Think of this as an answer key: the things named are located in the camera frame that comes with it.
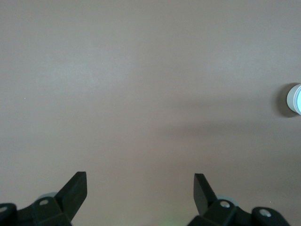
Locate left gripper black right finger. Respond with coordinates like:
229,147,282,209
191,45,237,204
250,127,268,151
188,173,253,226

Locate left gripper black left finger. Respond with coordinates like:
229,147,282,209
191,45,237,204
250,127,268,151
17,171,88,226

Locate light blue bowl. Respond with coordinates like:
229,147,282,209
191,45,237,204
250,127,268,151
296,84,301,114

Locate white bowl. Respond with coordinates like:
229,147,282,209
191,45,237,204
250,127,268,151
286,83,299,116

